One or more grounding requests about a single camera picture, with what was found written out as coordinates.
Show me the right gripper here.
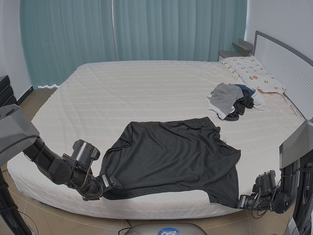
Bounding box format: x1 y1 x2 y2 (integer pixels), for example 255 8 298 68
236 194 263 210

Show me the bed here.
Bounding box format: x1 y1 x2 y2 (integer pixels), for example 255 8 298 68
7 30 313 220

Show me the black T-shirt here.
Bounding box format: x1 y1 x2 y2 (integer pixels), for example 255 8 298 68
99 117 241 209

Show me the grey bedside table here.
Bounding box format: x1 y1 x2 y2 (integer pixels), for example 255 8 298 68
218 39 254 62

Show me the white printed pillow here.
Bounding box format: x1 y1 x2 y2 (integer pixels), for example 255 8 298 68
219 55 286 94

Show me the black chest of drawers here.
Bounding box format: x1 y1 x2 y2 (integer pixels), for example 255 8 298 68
0 75 19 108

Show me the pile of clothes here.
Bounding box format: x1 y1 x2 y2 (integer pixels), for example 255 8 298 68
207 82 267 122

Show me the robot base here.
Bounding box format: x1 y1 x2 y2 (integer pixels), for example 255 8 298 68
123 223 207 235

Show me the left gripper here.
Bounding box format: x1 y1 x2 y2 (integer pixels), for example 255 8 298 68
82 172 123 201

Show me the blue-green curtain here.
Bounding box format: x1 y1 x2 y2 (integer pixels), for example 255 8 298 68
111 0 248 63
20 0 117 89

